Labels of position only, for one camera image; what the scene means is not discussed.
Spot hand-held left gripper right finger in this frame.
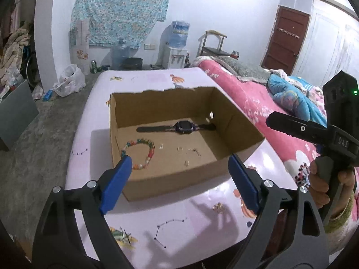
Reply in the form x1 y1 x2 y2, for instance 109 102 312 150
228 154 330 269

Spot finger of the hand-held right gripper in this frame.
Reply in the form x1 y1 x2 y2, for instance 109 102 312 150
266 111 334 146

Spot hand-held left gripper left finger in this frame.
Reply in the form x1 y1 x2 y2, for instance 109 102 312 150
31 155 133 269

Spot brown cardboard box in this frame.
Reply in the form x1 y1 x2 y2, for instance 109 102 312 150
109 86 265 202

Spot multicolour beaded bracelet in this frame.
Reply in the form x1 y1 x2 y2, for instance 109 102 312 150
120 138 155 171

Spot black smart watch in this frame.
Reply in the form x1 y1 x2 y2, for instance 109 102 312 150
136 120 216 135

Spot person's right forearm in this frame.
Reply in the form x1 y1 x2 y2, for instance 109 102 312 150
320 188 359 234

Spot person's right hand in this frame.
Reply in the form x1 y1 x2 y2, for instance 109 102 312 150
307 161 357 210

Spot blue patterned blanket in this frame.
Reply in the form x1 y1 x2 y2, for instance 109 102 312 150
266 70 327 128

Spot white wardrobe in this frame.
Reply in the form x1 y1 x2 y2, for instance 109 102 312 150
294 0 359 90

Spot pink floral blanket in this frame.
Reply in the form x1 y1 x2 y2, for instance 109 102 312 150
196 56 351 258

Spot grey fuzzy blanket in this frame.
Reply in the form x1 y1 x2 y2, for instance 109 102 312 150
213 55 277 84

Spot brown wooden door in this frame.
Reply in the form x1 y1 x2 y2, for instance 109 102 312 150
260 6 311 75

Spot white plastic bag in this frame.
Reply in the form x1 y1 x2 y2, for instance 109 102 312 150
52 64 86 97

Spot wooden chair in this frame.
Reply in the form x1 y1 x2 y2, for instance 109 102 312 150
196 30 228 59

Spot black round bin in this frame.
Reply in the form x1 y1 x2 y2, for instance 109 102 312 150
123 57 143 70

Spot grey cabinet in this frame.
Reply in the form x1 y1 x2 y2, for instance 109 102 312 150
0 79 39 150

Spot blue water jug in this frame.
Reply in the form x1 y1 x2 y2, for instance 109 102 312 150
170 20 190 49
112 38 131 70

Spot white water dispenser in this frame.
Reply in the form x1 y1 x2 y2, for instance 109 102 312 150
158 43 188 70

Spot white printed panel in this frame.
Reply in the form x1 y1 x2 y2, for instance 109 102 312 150
70 20 90 75

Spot bicycle wheel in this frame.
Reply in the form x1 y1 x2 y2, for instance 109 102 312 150
24 46 40 89

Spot teal floral hanging cloth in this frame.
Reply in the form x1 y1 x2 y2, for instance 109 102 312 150
70 0 172 48

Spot pile of clothes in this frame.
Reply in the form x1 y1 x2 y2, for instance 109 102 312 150
0 26 33 90

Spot hanging pink clothes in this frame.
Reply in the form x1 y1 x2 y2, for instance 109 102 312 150
10 0 21 34

